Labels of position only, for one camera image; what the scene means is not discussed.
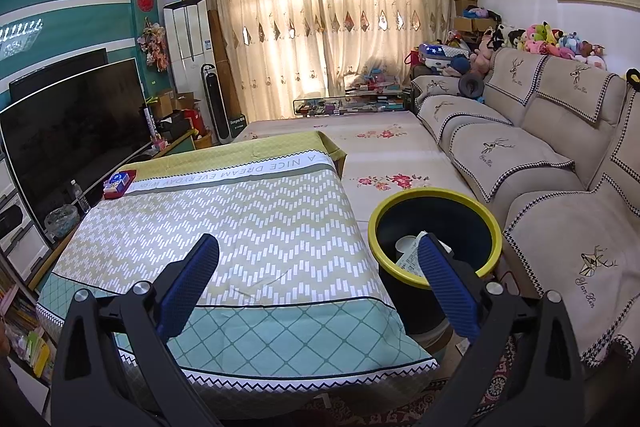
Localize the cream embroidered curtains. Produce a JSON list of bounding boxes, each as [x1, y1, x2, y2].
[[201, 0, 454, 124]]

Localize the clear water bottle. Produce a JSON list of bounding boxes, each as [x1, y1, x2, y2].
[[69, 179, 91, 214]]

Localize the black and white tower fan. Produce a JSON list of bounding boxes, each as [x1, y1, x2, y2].
[[201, 62, 233, 144]]

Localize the large black television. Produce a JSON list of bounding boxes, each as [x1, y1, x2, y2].
[[0, 56, 154, 246]]

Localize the row of books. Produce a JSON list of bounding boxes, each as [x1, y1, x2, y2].
[[0, 282, 57, 384]]

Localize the floral bed sheet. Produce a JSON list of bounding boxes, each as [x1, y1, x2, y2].
[[232, 111, 482, 208]]

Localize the small black television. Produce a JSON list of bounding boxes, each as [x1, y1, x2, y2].
[[8, 47, 109, 90]]

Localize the patterned red rug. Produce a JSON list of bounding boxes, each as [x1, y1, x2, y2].
[[299, 336, 522, 427]]

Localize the yellow-rimmed dark blue bin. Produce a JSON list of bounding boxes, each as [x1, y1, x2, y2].
[[368, 188, 504, 339]]

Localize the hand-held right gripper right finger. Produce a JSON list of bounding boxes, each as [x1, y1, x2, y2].
[[417, 233, 587, 427]]

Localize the pile of plush toys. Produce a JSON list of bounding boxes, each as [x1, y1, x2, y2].
[[414, 6, 609, 76]]

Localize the white drawer cabinet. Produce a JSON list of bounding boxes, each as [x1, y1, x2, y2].
[[0, 156, 52, 254]]

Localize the red box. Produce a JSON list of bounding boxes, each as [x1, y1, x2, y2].
[[102, 169, 138, 200]]

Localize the beige sofa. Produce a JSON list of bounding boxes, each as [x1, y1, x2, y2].
[[409, 46, 640, 369]]

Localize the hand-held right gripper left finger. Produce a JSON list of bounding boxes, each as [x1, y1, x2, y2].
[[51, 233, 221, 427]]

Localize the stack of cardboard boxes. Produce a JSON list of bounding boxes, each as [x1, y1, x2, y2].
[[452, 0, 479, 34]]

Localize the glass coffee table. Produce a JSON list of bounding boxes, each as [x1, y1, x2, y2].
[[292, 94, 412, 118]]

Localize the white standing air conditioner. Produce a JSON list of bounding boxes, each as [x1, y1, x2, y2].
[[163, 0, 218, 108]]

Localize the artificial flower wall decoration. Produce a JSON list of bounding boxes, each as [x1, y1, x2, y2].
[[137, 21, 170, 74]]

